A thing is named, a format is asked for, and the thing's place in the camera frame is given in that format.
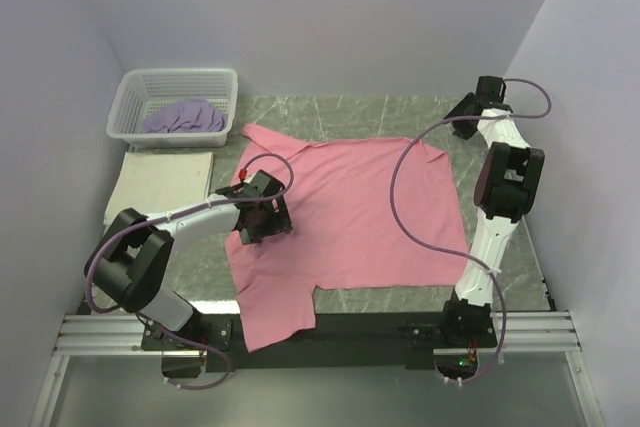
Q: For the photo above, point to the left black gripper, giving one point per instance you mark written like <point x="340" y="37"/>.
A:
<point x="280" y="222"/>

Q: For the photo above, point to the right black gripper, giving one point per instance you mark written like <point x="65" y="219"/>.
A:
<point x="461" y="130"/>

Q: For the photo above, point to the pink t shirt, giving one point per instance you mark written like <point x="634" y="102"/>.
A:
<point x="369" y="213"/>

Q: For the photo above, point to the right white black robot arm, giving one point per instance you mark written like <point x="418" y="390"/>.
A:
<point x="504" y="193"/>

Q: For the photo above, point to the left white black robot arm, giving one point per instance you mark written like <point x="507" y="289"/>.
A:
<point x="128" y="267"/>

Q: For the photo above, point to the folded cream cloth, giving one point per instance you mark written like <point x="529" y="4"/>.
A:
<point x="154" y="183"/>

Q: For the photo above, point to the purple t shirt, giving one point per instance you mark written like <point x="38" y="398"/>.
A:
<point x="189" y="116"/>

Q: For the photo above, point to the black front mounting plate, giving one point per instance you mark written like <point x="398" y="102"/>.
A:
<point x="409" y="339"/>

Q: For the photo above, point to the white plastic laundry basket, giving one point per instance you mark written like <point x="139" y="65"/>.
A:
<point x="143" y="92"/>

